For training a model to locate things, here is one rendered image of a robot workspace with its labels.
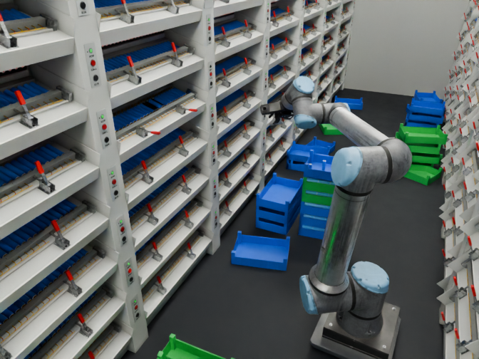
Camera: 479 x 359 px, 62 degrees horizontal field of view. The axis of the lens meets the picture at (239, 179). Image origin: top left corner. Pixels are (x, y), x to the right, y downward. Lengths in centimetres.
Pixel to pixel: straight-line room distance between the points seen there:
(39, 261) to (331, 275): 95
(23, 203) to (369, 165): 96
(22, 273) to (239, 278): 118
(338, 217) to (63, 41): 95
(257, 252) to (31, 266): 134
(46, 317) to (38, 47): 79
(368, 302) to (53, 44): 137
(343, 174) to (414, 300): 113
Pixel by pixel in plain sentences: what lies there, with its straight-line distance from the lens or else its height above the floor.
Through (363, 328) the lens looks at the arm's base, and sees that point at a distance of 177.
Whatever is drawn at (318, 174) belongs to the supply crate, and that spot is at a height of 43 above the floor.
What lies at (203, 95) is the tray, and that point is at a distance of 184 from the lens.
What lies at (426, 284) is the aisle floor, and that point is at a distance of 232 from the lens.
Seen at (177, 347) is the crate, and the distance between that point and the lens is 186.
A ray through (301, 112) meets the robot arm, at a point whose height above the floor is 89.
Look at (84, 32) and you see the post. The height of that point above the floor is 128.
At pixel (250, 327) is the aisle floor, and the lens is 193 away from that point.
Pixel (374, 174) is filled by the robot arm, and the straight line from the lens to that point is 123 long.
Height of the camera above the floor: 146
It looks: 29 degrees down
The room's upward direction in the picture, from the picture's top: straight up
